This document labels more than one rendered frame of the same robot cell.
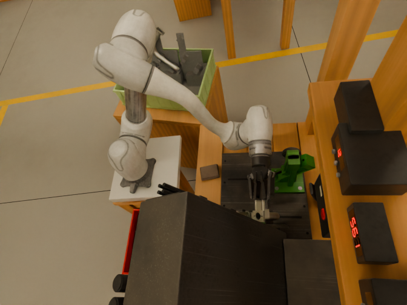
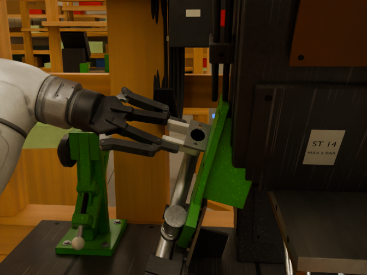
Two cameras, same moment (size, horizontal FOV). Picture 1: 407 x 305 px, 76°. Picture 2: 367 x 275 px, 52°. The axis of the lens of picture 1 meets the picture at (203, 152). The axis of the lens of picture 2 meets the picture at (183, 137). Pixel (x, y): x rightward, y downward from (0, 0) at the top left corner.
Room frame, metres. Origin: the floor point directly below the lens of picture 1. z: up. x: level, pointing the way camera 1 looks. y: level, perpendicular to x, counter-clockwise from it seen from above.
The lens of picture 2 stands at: (0.45, 0.51, 1.36)
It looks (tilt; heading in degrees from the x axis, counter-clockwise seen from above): 14 degrees down; 252
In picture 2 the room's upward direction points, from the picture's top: straight up
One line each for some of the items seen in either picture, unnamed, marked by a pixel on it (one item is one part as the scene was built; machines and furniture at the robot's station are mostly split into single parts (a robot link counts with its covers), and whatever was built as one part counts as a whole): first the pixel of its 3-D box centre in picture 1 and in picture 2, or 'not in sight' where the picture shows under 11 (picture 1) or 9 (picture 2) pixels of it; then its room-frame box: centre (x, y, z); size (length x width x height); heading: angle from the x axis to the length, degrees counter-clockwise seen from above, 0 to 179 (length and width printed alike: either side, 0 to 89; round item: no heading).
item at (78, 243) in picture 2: not in sight; (80, 233); (0.44, -0.26, 0.96); 0.06 x 0.03 x 0.06; 68
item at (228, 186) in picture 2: not in sight; (226, 157); (0.19, -0.05, 1.17); 0.13 x 0.12 x 0.20; 158
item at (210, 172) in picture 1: (209, 171); not in sight; (0.60, 0.01, 0.91); 0.10 x 0.08 x 0.03; 78
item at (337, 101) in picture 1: (356, 112); not in sight; (0.29, -0.39, 1.59); 0.15 x 0.07 x 0.07; 158
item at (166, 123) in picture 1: (180, 121); not in sight; (1.40, 0.09, 0.39); 0.68 x 0.52 x 0.79; 58
